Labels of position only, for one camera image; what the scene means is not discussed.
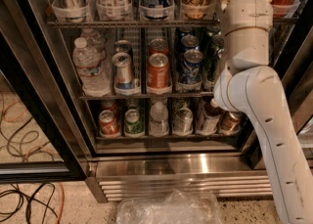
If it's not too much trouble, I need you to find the middle green soda can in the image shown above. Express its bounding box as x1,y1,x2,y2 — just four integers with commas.
205,34,224,58

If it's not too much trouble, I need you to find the rear water bottle middle shelf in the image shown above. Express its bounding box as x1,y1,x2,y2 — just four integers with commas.
81,28,107,61

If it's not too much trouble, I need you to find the left glass fridge door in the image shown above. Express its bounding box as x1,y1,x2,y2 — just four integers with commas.
0,30,86,184

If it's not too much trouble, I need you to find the brown can bottom shelf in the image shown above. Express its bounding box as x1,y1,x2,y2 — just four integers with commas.
219,112,243,135

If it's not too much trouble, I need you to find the front green soda can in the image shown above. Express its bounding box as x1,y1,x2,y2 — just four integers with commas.
207,49,224,82

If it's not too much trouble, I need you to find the orange cable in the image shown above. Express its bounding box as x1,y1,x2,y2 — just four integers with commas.
53,182,66,224

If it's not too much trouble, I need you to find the stainless steel fridge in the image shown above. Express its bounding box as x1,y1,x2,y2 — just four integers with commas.
0,0,313,203

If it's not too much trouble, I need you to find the rear orange soda can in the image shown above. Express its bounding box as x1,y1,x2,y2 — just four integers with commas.
149,38,169,55

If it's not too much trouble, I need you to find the front water bottle middle shelf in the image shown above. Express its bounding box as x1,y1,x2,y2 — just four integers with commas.
72,37,110,97

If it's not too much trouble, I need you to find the clear plastic container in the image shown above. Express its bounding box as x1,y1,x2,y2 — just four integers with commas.
116,190,222,224

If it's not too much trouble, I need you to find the black cable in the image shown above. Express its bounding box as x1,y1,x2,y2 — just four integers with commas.
0,182,60,224

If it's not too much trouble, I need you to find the water bottle shelf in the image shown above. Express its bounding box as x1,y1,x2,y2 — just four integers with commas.
150,102,169,137
72,37,110,97
81,28,107,61

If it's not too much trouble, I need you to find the front blue pepsi can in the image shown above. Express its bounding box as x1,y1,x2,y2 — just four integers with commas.
178,49,203,84

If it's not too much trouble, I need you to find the green soda can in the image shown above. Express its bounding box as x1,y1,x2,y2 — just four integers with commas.
207,49,224,82
205,34,224,58

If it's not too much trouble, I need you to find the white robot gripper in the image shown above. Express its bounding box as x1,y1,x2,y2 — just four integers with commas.
219,0,278,37

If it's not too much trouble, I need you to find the front orange soda can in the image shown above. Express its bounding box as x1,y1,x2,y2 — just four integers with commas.
148,53,170,89

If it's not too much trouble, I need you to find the water bottle bottom shelf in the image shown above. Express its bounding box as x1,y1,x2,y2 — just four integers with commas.
150,102,169,137

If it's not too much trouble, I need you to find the red can bottom shelf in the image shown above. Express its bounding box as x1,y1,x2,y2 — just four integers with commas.
99,110,119,135

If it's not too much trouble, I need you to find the green can bottom shelf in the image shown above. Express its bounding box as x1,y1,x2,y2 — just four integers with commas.
124,109,144,134

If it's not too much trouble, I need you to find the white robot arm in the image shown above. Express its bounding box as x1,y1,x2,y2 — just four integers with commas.
214,0,313,224

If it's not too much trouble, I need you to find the orange soda can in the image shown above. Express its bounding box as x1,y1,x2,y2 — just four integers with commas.
149,38,169,55
148,53,170,89

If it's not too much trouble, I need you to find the rear silver red bull can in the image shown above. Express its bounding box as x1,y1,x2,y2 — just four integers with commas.
114,39,133,56

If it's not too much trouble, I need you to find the front silver red bull can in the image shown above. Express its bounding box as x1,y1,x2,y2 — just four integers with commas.
112,52,134,89

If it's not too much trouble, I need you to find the juice bottle bottom shelf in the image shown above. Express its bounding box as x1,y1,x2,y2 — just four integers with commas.
196,98,222,136

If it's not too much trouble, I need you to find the silver can bottom shelf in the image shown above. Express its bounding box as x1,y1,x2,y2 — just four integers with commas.
173,108,193,134

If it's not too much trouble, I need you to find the middle blue pepsi can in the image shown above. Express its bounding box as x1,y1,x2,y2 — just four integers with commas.
179,35,200,53

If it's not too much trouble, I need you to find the silver red bull can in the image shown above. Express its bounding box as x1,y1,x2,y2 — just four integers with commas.
114,39,133,56
112,52,134,89

